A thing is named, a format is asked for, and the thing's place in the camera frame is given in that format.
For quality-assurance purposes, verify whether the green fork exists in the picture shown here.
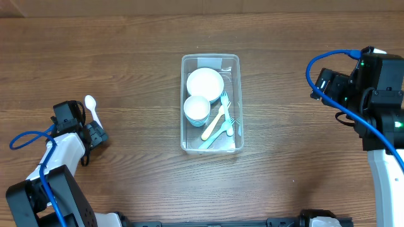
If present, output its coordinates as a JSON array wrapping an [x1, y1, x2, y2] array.
[[198, 117, 235, 149]]

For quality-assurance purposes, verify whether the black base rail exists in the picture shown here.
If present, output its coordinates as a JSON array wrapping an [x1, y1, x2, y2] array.
[[117, 209, 354, 227]]

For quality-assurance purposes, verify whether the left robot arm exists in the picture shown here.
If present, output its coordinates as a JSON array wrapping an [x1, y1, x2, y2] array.
[[6, 121, 131, 227]]

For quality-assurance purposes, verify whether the blue cup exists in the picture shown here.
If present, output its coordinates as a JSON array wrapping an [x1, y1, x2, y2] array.
[[187, 117, 208, 127]]

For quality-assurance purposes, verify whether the light blue fork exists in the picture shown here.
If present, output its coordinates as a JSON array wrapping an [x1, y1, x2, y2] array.
[[220, 91, 234, 136]]

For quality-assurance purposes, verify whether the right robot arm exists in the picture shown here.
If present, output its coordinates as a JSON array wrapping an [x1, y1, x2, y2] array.
[[311, 67, 403, 226]]

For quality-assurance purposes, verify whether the pink cup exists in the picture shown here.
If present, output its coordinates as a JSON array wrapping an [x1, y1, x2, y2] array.
[[183, 95, 211, 120]]

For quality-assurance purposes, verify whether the clear plastic container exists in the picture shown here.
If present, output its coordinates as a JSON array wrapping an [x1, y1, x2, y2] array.
[[180, 54, 244, 154]]

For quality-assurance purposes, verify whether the white bowl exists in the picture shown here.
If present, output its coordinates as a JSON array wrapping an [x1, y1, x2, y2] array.
[[186, 67, 224, 104]]

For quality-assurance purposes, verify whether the right blue cable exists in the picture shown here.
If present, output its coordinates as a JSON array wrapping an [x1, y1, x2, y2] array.
[[305, 49, 404, 173]]

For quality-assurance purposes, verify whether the yellow fork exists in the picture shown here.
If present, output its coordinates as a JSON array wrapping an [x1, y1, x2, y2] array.
[[201, 105, 224, 141]]

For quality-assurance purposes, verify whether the white spoon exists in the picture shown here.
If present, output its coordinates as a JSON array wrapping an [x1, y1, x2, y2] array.
[[85, 95, 103, 128]]

